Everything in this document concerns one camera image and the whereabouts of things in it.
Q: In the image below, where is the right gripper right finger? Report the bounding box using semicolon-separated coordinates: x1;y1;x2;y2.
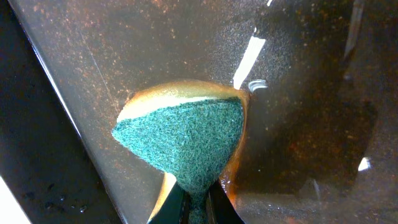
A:
206;181;244;224

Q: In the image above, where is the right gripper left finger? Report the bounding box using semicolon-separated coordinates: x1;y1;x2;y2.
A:
147;184;188;224

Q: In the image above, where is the green yellow sponge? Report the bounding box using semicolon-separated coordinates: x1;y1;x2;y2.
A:
112;80;249;223

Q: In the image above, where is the black rectangular tray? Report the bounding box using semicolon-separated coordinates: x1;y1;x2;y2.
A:
1;0;397;223

